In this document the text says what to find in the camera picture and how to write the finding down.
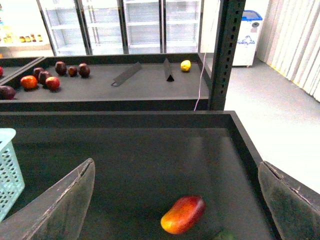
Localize yellow lemon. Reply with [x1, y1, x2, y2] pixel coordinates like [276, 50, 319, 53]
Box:
[180, 60, 192, 72]

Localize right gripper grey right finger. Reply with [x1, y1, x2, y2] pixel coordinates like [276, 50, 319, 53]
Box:
[258, 161, 320, 240]

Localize dark red apple rear right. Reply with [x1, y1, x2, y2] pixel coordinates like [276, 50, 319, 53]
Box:
[78, 63, 91, 78]

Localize flat black divider bar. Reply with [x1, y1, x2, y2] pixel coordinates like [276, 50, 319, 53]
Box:
[111, 62, 142, 87]

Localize black display tray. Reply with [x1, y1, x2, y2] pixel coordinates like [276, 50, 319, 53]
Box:
[0, 111, 280, 240]
[0, 53, 210, 112]

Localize dark red apple behind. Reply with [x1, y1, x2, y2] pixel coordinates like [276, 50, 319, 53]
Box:
[32, 67, 44, 80]

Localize black metal rack post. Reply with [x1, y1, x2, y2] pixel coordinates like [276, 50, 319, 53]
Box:
[208, 0, 246, 111]

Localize black triangular divider bar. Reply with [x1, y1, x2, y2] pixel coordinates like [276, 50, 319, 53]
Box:
[163, 58, 175, 82]

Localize dark red apple rear left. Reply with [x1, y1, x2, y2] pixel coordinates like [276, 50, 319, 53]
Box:
[55, 61, 67, 76]

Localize orange red tomato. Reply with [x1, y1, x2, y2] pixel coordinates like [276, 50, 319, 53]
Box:
[20, 75, 38, 90]

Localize dark red apple middle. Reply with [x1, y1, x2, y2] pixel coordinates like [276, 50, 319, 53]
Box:
[38, 70, 52, 87]

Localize near black display tray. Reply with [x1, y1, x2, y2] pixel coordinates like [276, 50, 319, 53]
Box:
[0, 111, 280, 240]

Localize far black display tray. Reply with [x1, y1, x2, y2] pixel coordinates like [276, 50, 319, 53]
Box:
[0, 53, 210, 112]

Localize thin pink cable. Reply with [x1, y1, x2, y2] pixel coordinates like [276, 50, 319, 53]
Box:
[193, 0, 222, 112]

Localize dark purple apple far left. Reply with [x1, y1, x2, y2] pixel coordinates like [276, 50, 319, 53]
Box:
[0, 85, 16, 100]

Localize dark green avocado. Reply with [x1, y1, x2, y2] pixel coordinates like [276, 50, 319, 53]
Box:
[213, 229, 237, 240]

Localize red apple front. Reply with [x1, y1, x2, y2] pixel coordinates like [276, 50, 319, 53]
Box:
[45, 76, 60, 91]

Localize light blue plastic basket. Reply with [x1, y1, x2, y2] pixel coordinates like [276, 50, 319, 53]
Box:
[0, 128, 25, 221]

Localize small dark red apple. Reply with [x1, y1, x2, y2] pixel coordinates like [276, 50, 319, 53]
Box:
[67, 66, 78, 77]

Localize red yellow mango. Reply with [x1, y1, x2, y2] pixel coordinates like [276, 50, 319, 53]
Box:
[160, 195, 206, 235]

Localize white blue chest freezer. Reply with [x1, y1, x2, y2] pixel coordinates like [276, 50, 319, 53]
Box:
[232, 10, 263, 67]

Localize white vertical blind curtain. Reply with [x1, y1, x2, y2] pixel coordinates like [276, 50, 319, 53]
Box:
[256, 0, 320, 101]

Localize glass door display fridge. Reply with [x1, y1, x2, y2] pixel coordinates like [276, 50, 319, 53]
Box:
[37, 0, 204, 56]

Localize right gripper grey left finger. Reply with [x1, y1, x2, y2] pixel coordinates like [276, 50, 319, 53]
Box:
[0, 158, 96, 240]

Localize jars on shelf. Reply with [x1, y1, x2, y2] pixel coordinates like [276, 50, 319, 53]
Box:
[0, 34, 43, 44]

